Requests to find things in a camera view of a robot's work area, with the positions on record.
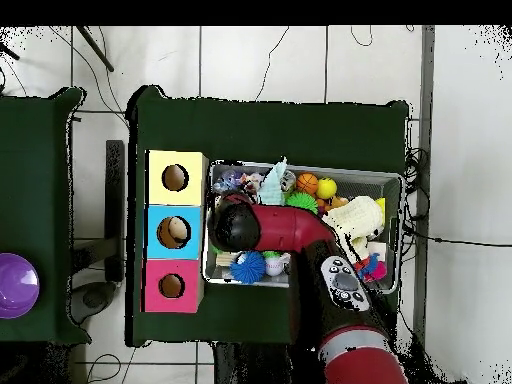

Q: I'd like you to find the mint green waffle cloth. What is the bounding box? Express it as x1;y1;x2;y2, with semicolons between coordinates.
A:
255;157;289;207

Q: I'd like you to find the wooden three-hole box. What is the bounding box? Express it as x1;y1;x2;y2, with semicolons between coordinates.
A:
143;149;209;315

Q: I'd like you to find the clear mesh bin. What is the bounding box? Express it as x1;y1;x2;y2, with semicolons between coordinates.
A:
202;161;403;296

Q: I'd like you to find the silver drink can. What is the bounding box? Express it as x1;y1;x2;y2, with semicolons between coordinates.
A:
279;169;298;193

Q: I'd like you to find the green spiky ball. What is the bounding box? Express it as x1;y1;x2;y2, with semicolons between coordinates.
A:
285;191;320;213

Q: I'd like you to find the large blue spiky ball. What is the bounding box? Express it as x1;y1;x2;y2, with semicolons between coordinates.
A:
231;251;267;285

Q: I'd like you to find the small orange basketball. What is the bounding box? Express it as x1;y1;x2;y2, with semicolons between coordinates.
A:
296;172;320;196

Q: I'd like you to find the yellow ball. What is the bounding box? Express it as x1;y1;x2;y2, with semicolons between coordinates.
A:
316;178;338;200

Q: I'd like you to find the cream waffle cloth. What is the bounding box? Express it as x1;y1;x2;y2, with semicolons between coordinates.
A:
322;195;385;261

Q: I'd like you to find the black panel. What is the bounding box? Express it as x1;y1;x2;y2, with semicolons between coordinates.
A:
105;139;126;283

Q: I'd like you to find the green side table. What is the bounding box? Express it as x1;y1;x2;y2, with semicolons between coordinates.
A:
0;86;91;345

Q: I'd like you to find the black rod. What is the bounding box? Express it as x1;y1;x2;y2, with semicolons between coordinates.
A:
76;26;115;73

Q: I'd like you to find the purple bowl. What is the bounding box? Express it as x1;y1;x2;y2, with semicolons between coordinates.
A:
0;252;41;321

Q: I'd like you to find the black floor cable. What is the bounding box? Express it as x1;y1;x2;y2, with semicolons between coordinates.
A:
402;227;512;248

